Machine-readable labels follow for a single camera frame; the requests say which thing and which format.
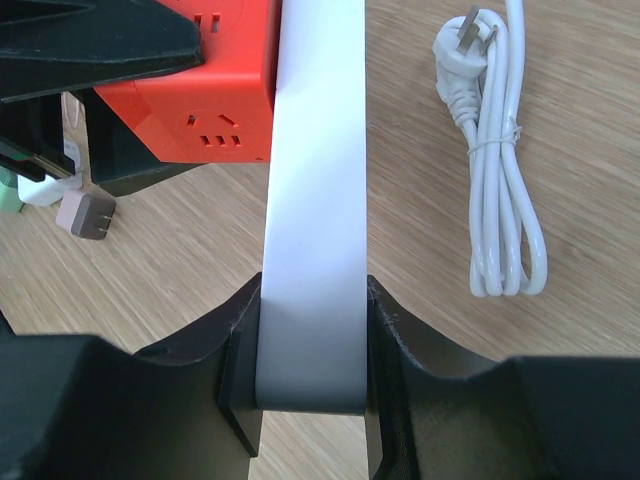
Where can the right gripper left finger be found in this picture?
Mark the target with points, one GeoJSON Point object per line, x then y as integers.
{"type": "Point", "coordinates": [75, 406]}

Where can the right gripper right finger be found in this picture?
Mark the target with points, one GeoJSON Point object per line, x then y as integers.
{"type": "Point", "coordinates": [437, 410]}

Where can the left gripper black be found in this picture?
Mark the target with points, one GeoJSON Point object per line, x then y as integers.
{"type": "Point", "coordinates": [50, 47]}

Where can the pink plug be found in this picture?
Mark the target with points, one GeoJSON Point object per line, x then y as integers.
{"type": "Point", "coordinates": [86, 215]}

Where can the green usb charger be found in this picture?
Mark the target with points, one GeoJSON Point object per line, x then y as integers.
{"type": "Point", "coordinates": [9, 198]}

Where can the white green power strip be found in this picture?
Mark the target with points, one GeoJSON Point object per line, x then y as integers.
{"type": "Point", "coordinates": [312, 345]}

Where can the red cube socket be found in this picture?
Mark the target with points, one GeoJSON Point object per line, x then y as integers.
{"type": "Point", "coordinates": [221, 111]}

